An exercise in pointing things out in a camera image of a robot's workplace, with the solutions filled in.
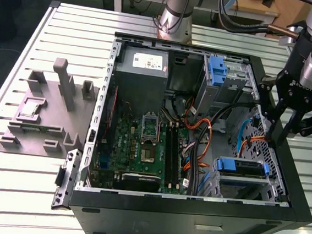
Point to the green motherboard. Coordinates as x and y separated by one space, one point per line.
123 136

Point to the grey parts rack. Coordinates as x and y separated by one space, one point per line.
53 118

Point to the grey card retainer bracket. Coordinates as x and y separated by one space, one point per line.
65 180

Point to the CPU socket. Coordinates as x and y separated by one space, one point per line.
149 155

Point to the hard disk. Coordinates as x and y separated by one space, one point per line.
226 165

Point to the blue VGA port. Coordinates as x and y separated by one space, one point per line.
104 161

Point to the silver CPU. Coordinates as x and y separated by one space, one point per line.
29 109

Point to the black open PC case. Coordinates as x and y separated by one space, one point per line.
163 217

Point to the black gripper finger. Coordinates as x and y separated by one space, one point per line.
289 127
274 120

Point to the grey power supply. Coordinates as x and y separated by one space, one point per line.
139 90

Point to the metal optical drive cage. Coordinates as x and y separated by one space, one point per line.
215 100

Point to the black RAM slot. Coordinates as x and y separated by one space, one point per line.
175 155
168 151

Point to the blue drive latch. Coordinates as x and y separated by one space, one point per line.
218 70

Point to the green RAM stick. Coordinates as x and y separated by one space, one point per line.
33 128

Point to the black graphics card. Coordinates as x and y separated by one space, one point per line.
138 181

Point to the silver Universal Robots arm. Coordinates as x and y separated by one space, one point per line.
176 22

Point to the metal disk bay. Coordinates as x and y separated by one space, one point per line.
238 179

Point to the brown wooden cabinet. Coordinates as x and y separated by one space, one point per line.
293 8

